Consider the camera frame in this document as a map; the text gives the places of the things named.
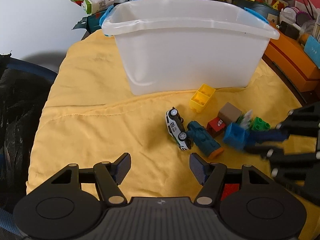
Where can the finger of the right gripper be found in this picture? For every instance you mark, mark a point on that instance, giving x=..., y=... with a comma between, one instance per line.
x=258, y=137
x=264, y=151

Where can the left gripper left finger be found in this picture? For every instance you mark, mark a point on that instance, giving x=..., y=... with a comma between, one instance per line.
x=109, y=176

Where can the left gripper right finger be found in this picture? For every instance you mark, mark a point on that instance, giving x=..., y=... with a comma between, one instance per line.
x=211, y=177

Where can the blue toy block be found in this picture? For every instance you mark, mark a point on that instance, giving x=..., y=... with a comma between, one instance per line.
x=236, y=136

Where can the white black toy police car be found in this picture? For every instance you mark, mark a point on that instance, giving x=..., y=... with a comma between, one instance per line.
x=174, y=123

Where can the green duplo brick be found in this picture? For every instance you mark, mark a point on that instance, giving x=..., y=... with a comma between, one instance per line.
x=259, y=125

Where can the green white flower brick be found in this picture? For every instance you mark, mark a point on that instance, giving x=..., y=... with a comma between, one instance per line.
x=245, y=120

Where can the teal cylinder toy orange end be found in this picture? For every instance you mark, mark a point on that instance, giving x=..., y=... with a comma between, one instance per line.
x=203, y=140

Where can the red toy block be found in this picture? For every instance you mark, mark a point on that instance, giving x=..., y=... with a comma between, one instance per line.
x=215, y=127

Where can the tan wooden cube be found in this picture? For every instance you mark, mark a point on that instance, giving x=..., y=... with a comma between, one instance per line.
x=229, y=113

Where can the yellow cloth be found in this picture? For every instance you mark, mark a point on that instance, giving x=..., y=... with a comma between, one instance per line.
x=91, y=115

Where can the yellow duplo brick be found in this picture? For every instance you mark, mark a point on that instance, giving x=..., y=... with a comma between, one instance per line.
x=200, y=99

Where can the orange box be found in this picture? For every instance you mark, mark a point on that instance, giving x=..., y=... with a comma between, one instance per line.
x=290, y=58

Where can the light blue tissue box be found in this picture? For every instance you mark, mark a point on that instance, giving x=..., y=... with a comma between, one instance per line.
x=312, y=49

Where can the small black box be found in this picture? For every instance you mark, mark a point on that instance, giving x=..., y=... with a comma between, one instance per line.
x=289, y=30

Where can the dark blue black bag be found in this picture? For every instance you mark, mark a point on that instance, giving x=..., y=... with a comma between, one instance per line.
x=24, y=90

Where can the translucent white plastic bin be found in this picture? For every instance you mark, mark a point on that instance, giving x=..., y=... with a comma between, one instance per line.
x=169, y=45

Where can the teal cardboard box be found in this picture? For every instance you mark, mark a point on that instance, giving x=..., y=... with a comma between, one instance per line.
x=91, y=23

